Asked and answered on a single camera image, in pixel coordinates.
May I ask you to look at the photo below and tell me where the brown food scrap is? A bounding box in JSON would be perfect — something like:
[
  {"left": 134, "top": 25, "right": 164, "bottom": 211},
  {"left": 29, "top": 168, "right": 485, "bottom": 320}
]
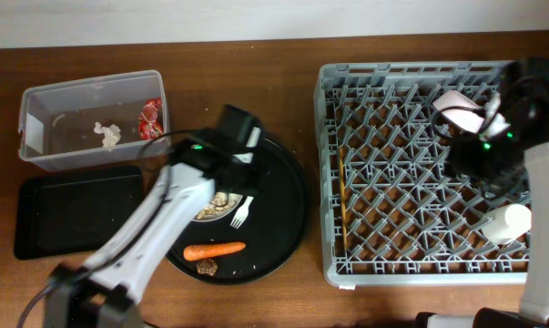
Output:
[{"left": 196, "top": 258, "right": 219, "bottom": 277}]

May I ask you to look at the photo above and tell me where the white plastic fork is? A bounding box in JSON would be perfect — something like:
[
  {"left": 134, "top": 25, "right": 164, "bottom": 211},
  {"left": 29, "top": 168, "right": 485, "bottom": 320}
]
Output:
[{"left": 230, "top": 196, "right": 254, "bottom": 229}]

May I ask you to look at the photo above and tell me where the round black serving tray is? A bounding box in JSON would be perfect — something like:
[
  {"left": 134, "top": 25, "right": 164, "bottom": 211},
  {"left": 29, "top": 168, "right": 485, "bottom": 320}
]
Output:
[{"left": 167, "top": 138, "right": 310, "bottom": 285}]

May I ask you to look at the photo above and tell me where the orange carrot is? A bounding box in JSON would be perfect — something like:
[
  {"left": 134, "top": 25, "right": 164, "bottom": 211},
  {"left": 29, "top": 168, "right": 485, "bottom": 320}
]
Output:
[{"left": 183, "top": 241, "right": 246, "bottom": 261}]

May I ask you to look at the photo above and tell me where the grey dishwasher rack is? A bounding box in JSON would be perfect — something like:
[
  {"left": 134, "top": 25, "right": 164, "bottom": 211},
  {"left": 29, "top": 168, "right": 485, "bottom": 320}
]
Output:
[{"left": 313, "top": 61, "right": 529, "bottom": 289}]

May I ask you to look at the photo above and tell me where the clear plastic waste bin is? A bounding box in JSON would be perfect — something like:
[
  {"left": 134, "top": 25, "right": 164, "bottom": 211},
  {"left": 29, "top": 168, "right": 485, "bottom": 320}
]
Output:
[{"left": 18, "top": 70, "right": 170, "bottom": 171}]

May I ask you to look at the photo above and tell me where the white cup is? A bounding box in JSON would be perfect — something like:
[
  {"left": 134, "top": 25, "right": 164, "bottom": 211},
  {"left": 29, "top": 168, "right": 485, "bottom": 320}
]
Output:
[{"left": 482, "top": 204, "right": 532, "bottom": 245}]

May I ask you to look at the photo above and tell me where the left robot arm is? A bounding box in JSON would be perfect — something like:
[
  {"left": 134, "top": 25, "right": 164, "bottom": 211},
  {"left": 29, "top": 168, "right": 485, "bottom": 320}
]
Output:
[{"left": 43, "top": 144, "right": 259, "bottom": 327}]

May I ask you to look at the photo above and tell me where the wooden chopstick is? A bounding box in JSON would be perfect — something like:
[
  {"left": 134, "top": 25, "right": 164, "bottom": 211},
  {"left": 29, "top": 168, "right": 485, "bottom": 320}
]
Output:
[{"left": 338, "top": 147, "right": 348, "bottom": 253}]

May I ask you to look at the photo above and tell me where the grey plate with rice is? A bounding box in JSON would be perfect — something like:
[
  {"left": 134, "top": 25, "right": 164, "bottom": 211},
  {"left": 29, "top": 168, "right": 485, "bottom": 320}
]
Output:
[{"left": 193, "top": 192, "right": 243, "bottom": 222}]

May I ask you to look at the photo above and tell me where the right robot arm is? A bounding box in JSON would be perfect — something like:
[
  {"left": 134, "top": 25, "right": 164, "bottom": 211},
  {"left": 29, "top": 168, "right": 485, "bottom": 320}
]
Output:
[{"left": 447, "top": 132, "right": 549, "bottom": 327}]

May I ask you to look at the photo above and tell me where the black rectangular tray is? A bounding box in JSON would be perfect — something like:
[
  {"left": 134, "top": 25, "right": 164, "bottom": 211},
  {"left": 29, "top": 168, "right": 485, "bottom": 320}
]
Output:
[{"left": 14, "top": 166, "right": 144, "bottom": 260}]

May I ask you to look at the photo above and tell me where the pink bowl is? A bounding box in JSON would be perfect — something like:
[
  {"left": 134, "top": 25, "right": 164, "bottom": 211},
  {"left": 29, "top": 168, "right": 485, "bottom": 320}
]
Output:
[{"left": 432, "top": 90, "right": 484, "bottom": 133}]

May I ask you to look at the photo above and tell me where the white tissue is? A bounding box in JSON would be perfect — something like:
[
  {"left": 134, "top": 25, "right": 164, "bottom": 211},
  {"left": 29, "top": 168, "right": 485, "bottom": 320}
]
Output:
[{"left": 94, "top": 122, "right": 121, "bottom": 148}]

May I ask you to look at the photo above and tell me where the red snack wrapper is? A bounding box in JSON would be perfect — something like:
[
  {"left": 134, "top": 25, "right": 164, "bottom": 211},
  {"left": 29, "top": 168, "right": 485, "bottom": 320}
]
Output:
[{"left": 138, "top": 98, "right": 164, "bottom": 140}]

